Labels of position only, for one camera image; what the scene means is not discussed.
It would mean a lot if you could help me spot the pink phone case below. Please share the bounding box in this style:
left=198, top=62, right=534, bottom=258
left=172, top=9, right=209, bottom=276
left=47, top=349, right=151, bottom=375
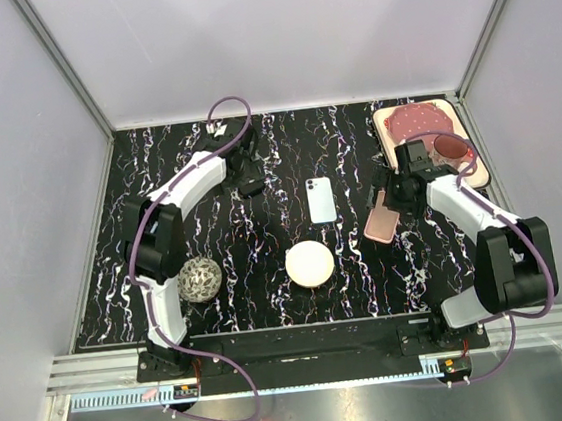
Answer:
left=364, top=190, right=400, bottom=245

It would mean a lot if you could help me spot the pink dotted plate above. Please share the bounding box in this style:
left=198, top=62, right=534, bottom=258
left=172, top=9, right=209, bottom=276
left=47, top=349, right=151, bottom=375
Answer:
left=383, top=103, right=454, bottom=152

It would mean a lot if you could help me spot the white round bowl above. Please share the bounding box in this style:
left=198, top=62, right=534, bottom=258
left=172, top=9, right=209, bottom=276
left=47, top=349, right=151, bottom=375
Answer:
left=285, top=240, right=335, bottom=289

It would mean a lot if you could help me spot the pink mug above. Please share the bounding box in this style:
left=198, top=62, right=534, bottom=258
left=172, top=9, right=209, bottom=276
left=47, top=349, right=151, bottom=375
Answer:
left=430, top=134, right=478, bottom=177

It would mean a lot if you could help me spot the left aluminium frame post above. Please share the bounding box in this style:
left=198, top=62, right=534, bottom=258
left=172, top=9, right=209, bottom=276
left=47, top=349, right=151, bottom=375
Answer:
left=11, top=0, right=116, bottom=146

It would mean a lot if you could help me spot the white cable duct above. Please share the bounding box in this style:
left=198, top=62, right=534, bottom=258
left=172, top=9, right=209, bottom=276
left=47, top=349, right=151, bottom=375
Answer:
left=70, top=359, right=442, bottom=412

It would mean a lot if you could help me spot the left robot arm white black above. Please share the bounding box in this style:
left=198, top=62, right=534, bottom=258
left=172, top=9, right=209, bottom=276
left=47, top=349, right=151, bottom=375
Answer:
left=122, top=120, right=265, bottom=383

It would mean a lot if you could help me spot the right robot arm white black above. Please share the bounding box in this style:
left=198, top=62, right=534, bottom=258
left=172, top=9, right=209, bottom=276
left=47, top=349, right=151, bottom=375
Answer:
left=367, top=138, right=559, bottom=351

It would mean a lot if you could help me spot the right aluminium frame post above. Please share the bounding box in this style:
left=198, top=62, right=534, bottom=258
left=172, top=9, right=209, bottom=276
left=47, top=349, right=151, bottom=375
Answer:
left=444, top=0, right=551, bottom=101

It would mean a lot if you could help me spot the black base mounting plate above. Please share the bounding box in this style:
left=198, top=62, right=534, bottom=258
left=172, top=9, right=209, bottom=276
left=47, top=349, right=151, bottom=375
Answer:
left=136, top=313, right=490, bottom=398

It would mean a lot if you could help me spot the cream rectangular tray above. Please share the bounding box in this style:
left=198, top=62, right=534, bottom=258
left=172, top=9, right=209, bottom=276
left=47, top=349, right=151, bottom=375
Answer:
left=373, top=98, right=469, bottom=168

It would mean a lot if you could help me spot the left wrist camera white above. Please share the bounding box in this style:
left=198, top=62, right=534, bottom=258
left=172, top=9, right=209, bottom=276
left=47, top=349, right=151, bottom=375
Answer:
left=206, top=122, right=227, bottom=139

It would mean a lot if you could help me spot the aluminium front rail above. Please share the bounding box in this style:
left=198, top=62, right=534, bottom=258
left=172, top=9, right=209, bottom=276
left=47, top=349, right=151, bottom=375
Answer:
left=46, top=306, right=562, bottom=394

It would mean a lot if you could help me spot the aluminium frame post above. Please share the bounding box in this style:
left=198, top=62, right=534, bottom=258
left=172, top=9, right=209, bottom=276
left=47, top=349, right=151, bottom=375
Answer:
left=11, top=0, right=116, bottom=146
left=444, top=0, right=551, bottom=101

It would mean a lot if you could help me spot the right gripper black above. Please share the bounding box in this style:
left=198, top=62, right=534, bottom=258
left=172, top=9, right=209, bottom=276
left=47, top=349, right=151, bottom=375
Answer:
left=361, top=161, right=426, bottom=226

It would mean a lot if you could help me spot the light blue smartphone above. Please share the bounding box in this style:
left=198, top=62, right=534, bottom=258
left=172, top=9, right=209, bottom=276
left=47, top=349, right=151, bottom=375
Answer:
left=305, top=177, right=338, bottom=225

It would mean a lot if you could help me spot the leaf patterned bowl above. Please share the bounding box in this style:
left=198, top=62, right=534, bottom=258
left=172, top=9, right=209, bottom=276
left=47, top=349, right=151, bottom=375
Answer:
left=177, top=256, right=223, bottom=304

